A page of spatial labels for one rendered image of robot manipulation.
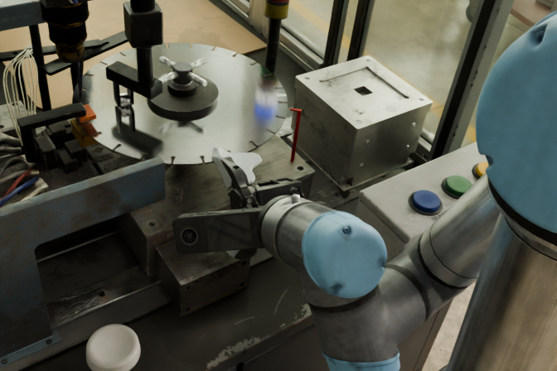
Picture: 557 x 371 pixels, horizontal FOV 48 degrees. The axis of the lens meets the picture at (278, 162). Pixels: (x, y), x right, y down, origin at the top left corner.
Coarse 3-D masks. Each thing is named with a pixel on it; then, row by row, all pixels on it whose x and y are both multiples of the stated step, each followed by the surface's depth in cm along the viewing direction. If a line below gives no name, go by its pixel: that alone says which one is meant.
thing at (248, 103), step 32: (96, 64) 102; (128, 64) 103; (160, 64) 104; (224, 64) 106; (256, 64) 107; (96, 96) 96; (224, 96) 99; (256, 96) 100; (96, 128) 90; (128, 128) 90; (160, 128) 91; (192, 128) 92; (224, 128) 93; (256, 128) 93; (192, 160) 86
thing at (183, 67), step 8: (168, 64) 96; (176, 64) 95; (184, 64) 95; (192, 64) 96; (200, 64) 97; (176, 72) 94; (184, 72) 94; (168, 80) 93; (176, 80) 95; (184, 80) 95; (192, 80) 94; (200, 80) 93
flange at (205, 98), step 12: (168, 84) 95; (192, 84) 96; (168, 96) 96; (180, 96) 95; (192, 96) 96; (204, 96) 97; (216, 96) 97; (156, 108) 94; (168, 108) 93; (180, 108) 94; (192, 108) 94; (204, 108) 95
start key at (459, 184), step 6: (450, 180) 95; (456, 180) 96; (462, 180) 96; (468, 180) 96; (450, 186) 94; (456, 186) 94; (462, 186) 94; (468, 186) 95; (456, 192) 94; (462, 192) 94
